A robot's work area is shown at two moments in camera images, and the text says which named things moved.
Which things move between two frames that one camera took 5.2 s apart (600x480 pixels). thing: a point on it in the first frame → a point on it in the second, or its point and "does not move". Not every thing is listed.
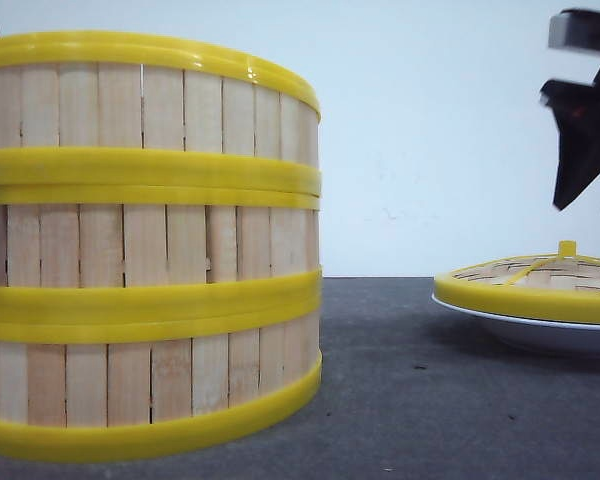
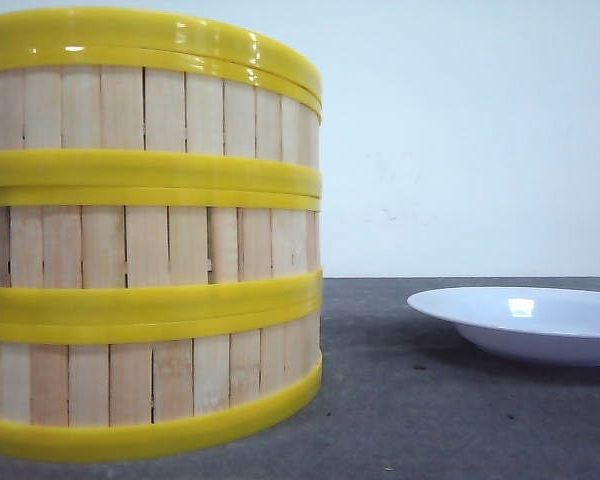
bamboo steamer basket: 150,254 does not move
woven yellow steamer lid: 565,281 → 221,39
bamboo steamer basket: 75,382 does not move
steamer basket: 91,113 does not move
